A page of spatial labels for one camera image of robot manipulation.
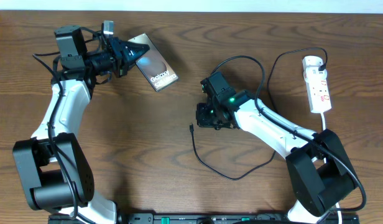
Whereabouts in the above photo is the white USB charger plug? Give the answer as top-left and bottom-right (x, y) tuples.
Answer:
(303, 67), (328, 83)

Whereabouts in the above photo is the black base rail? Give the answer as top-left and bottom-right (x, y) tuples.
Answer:
(47, 213), (360, 224)

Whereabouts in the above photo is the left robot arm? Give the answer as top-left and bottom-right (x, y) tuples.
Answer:
(12, 21), (150, 223)

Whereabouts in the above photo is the black USB charging cable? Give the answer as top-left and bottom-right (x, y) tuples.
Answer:
(189, 47), (328, 181)

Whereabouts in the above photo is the white power strip cord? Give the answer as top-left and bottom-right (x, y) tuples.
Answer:
(320, 112), (343, 224)

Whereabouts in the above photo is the white power strip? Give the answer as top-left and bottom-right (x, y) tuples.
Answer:
(302, 55), (331, 114)

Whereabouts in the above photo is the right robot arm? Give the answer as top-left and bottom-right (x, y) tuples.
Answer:
(196, 72), (361, 223)

